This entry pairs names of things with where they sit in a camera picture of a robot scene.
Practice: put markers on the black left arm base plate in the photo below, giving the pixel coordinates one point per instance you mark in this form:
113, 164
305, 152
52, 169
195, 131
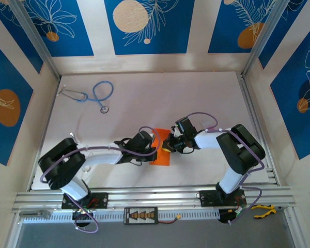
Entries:
100, 200

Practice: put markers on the clear plastic glasses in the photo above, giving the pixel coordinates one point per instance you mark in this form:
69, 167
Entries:
75, 139

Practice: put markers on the aluminium frame post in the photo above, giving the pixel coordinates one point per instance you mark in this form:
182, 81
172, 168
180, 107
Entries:
33, 36
263, 36

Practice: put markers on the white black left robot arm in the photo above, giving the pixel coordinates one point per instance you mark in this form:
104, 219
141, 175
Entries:
103, 157

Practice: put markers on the black power distribution board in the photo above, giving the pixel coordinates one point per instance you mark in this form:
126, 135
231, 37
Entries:
140, 215

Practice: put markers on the blue stethoscope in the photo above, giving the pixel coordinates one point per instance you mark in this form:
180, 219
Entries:
104, 109

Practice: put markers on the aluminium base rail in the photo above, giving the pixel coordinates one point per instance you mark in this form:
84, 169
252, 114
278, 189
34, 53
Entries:
155, 196

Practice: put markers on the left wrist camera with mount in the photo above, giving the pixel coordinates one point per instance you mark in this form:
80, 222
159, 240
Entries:
152, 137

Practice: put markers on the orange paper sheet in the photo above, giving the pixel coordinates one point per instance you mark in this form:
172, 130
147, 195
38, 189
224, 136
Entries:
161, 161

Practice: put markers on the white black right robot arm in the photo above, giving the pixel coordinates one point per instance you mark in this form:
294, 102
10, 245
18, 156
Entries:
211, 139

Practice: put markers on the yellow black pliers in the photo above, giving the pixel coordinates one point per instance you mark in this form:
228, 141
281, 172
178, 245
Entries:
270, 209

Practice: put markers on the aluminium side rail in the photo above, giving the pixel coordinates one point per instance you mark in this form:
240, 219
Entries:
248, 98

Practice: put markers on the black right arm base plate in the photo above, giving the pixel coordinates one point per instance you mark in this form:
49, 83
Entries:
209, 197

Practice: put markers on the grey metal bracket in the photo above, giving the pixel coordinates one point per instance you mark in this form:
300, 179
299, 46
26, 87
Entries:
33, 214

